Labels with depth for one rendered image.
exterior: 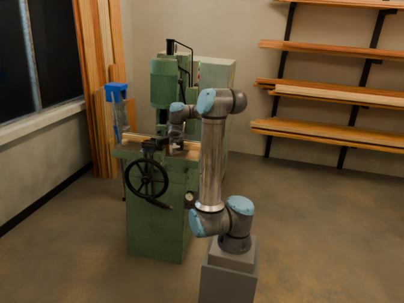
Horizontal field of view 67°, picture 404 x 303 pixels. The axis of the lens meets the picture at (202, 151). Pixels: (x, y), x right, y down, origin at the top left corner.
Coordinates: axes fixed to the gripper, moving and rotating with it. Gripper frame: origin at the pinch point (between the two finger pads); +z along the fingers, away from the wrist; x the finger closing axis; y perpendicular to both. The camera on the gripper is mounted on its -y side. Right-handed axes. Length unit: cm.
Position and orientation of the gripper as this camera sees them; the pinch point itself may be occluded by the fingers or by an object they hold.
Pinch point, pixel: (170, 153)
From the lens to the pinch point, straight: 170.2
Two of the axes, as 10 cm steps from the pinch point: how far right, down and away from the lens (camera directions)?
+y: 10.0, -0.3, 0.5
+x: 0.0, 8.8, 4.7
